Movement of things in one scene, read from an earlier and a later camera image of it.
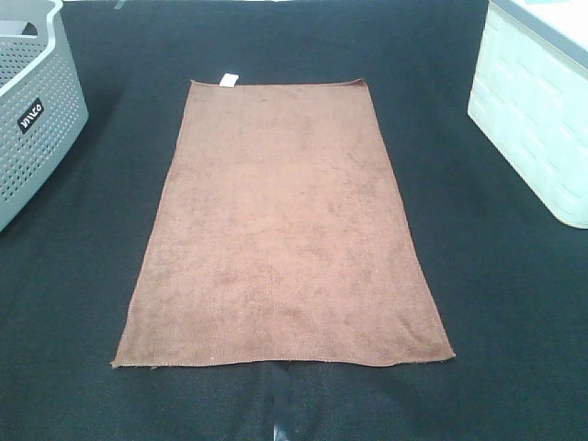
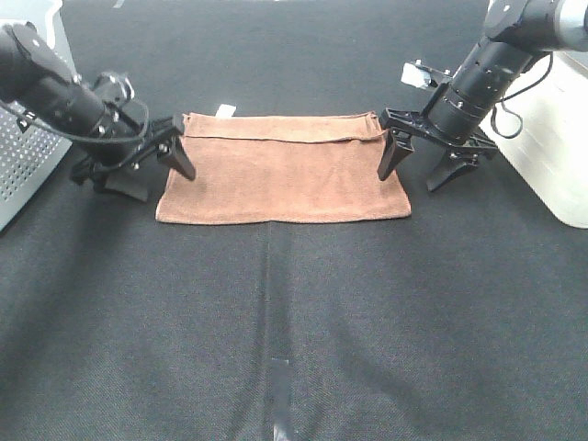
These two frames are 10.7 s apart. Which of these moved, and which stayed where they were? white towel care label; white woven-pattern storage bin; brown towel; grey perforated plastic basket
Moved: white towel care label; brown towel
Stayed: grey perforated plastic basket; white woven-pattern storage bin
